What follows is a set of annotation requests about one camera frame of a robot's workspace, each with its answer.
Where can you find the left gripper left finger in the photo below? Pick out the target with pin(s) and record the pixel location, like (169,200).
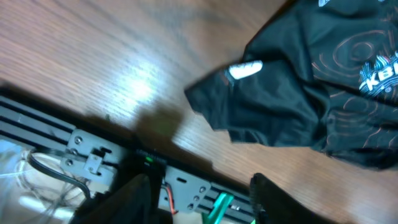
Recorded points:
(134,202)

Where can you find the black orange patterned sports jersey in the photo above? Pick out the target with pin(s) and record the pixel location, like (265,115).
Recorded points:
(319,74)

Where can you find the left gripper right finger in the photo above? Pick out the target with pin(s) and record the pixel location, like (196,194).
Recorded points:
(273,205)

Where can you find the black aluminium mounting rail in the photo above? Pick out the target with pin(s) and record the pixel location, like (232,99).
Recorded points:
(97,161)

